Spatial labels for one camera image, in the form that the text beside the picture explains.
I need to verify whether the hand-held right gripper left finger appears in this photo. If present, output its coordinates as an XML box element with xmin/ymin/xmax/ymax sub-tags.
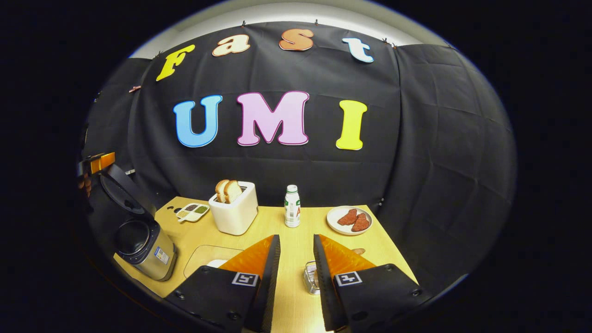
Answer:
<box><xmin>164</xmin><ymin>234</ymin><xmax>281</xmax><ymax>333</ymax></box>

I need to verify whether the dark grey rice cooker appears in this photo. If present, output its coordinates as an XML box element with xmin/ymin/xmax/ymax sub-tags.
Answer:
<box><xmin>99</xmin><ymin>163</ymin><xmax>179</xmax><ymax>282</ymax></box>

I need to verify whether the white round plate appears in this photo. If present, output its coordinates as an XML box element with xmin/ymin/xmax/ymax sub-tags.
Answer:
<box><xmin>327</xmin><ymin>205</ymin><xmax>373</xmax><ymax>236</ymax></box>

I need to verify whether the black backdrop cloth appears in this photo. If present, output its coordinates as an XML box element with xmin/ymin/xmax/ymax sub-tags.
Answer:
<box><xmin>81</xmin><ymin>21</ymin><xmax>518</xmax><ymax>287</ymax></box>

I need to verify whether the clear plastic rice container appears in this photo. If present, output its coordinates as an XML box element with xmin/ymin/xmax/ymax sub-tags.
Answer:
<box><xmin>184</xmin><ymin>244</ymin><xmax>246</xmax><ymax>279</ymax></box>

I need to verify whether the metal wire chopstick holder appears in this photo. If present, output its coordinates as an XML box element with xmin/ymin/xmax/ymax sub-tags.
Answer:
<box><xmin>303</xmin><ymin>260</ymin><xmax>322</xmax><ymax>296</ymax></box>

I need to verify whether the white drink bottle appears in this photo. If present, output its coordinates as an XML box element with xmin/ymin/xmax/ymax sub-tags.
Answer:
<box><xmin>284</xmin><ymin>185</ymin><xmax>302</xmax><ymax>228</ymax></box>

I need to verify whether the divided white seasoning dish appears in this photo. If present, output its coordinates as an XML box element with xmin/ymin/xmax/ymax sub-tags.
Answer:
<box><xmin>176</xmin><ymin>203</ymin><xmax>210</xmax><ymax>223</ymax></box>

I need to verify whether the white toaster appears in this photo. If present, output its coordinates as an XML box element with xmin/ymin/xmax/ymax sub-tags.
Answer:
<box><xmin>209</xmin><ymin>181</ymin><xmax>259</xmax><ymax>236</ymax></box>

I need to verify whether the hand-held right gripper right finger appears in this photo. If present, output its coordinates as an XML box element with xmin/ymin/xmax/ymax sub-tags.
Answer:
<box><xmin>313</xmin><ymin>234</ymin><xmax>433</xmax><ymax>333</ymax></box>

